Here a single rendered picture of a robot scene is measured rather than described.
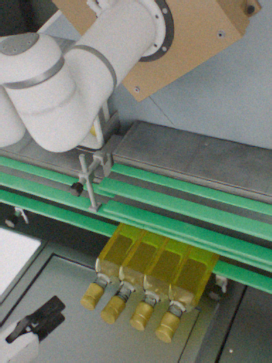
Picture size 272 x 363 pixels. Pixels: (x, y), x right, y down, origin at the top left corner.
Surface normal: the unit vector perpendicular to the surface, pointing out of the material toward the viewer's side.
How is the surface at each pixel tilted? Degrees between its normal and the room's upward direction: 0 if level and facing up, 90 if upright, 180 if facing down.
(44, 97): 43
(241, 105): 0
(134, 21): 90
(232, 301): 90
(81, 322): 90
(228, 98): 0
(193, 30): 0
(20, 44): 83
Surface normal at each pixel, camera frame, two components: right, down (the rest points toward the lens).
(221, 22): -0.46, 0.68
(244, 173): -0.12, -0.69
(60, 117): 0.41, 0.49
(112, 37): 0.36, -0.46
